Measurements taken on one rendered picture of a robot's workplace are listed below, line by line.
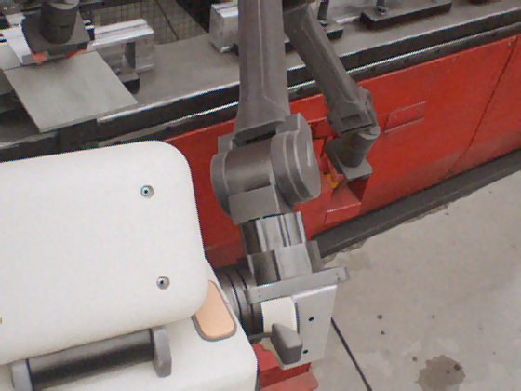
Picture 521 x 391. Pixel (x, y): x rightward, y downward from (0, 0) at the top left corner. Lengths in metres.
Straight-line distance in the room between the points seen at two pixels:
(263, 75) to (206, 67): 0.78
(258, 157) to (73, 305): 0.28
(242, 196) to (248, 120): 0.10
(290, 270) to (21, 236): 0.28
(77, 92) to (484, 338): 1.58
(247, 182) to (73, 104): 0.58
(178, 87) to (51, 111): 0.37
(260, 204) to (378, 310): 1.59
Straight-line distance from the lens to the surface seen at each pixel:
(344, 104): 1.24
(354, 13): 1.83
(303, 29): 1.07
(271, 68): 0.79
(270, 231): 0.68
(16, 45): 1.38
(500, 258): 2.60
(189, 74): 1.52
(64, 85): 1.27
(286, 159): 0.69
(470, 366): 2.24
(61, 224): 0.51
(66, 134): 1.35
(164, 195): 0.52
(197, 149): 1.57
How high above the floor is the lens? 1.73
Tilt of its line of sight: 44 degrees down
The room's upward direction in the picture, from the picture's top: 10 degrees clockwise
